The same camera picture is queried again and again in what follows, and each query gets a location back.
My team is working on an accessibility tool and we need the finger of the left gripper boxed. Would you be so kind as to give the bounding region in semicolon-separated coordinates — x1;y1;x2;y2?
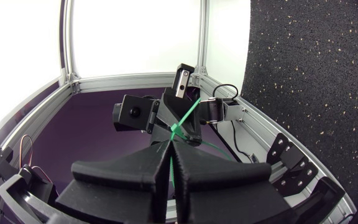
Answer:
156;87;203;147

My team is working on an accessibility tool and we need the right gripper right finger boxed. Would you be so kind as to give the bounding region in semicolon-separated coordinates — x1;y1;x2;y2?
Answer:
172;140;296;224

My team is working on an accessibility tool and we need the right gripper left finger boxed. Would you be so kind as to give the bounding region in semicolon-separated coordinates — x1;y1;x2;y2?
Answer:
55;139;172;224

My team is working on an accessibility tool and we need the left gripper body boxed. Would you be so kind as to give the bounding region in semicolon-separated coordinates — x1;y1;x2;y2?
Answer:
112;94;173;147

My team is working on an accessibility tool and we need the green cable tie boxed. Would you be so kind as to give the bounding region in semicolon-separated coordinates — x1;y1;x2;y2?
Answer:
169;97;233;189

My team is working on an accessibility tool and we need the black speckled mat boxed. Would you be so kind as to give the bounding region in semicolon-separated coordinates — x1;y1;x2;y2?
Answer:
240;0;358;208

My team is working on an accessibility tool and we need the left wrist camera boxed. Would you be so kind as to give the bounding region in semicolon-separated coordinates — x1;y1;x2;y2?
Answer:
171;63;196;99

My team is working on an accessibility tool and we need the black cable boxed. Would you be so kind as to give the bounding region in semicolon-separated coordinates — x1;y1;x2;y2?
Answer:
230;120;260;164
210;123;242;163

